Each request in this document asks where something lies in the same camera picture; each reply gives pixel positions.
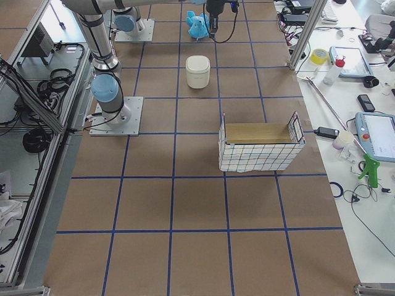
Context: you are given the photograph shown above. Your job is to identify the teach pendant near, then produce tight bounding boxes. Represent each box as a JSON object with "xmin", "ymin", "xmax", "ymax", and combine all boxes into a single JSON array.
[{"xmin": 355, "ymin": 112, "xmax": 394, "ymax": 163}]

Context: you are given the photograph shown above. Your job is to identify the white plastic cup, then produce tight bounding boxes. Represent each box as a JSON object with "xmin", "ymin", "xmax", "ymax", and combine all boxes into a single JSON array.
[{"xmin": 332, "ymin": 130, "xmax": 354, "ymax": 150}]

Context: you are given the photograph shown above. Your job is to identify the white bottle red cap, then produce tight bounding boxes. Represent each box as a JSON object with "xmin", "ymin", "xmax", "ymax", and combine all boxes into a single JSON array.
[{"xmin": 323, "ymin": 55, "xmax": 345, "ymax": 86}]

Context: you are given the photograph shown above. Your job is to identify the teach pendant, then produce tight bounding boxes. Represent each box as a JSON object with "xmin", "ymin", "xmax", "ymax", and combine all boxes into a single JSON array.
[
  {"xmin": 355, "ymin": 112, "xmax": 394, "ymax": 163},
  {"xmin": 329, "ymin": 46, "xmax": 373, "ymax": 79}
]

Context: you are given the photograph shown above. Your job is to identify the yellow tape roll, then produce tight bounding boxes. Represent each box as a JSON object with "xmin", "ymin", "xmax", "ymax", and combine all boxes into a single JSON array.
[{"xmin": 310, "ymin": 48, "xmax": 328, "ymax": 65}]

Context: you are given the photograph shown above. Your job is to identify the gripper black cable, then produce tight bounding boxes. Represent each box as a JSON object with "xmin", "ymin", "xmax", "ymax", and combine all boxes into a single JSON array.
[{"xmin": 212, "ymin": 0, "xmax": 240, "ymax": 44}]

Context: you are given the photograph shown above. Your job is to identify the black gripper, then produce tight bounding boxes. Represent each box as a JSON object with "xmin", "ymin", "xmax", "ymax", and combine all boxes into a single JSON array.
[{"xmin": 206, "ymin": 0, "xmax": 225, "ymax": 39}]

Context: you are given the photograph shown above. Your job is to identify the blue teddy bear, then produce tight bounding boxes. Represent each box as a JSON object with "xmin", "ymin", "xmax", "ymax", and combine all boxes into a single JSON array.
[{"xmin": 186, "ymin": 10, "xmax": 209, "ymax": 39}]

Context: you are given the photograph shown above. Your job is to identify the black phone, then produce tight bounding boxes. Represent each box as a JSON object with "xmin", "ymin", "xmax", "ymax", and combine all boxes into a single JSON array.
[{"xmin": 357, "ymin": 94, "xmax": 375, "ymax": 113}]

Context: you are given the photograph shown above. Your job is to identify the wooden box with grid cloth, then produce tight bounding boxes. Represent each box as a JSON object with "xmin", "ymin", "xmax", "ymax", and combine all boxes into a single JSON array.
[{"xmin": 218, "ymin": 112, "xmax": 306, "ymax": 173}]

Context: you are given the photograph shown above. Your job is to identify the black adapter on table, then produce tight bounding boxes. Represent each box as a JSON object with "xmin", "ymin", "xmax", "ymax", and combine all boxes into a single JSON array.
[{"xmin": 314, "ymin": 126, "xmax": 339, "ymax": 139}]

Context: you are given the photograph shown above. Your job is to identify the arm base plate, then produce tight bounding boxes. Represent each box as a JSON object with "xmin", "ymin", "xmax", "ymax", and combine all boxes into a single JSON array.
[
  {"xmin": 89, "ymin": 97, "xmax": 144, "ymax": 136},
  {"xmin": 115, "ymin": 16, "xmax": 155, "ymax": 43}
]

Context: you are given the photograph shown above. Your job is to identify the white trash can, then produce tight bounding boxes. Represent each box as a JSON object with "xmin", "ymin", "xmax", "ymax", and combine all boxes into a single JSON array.
[{"xmin": 186, "ymin": 55, "xmax": 210, "ymax": 89}]

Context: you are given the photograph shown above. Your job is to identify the coiled black cables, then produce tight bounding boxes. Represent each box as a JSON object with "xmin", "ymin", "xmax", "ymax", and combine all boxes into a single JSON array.
[{"xmin": 22, "ymin": 128, "xmax": 52, "ymax": 155}]

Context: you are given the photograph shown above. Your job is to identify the aluminium frame post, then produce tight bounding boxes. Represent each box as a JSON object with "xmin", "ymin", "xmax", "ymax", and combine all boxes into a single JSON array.
[{"xmin": 289, "ymin": 0, "xmax": 326, "ymax": 70}]

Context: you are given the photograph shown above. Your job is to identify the teach pendant far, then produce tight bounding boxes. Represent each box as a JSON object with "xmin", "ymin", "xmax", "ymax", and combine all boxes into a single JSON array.
[{"xmin": 329, "ymin": 46, "xmax": 373, "ymax": 79}]

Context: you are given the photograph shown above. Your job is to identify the green handled grabber tool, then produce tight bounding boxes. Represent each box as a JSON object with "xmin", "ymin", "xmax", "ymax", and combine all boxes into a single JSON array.
[{"xmin": 305, "ymin": 76, "xmax": 380, "ymax": 188}]

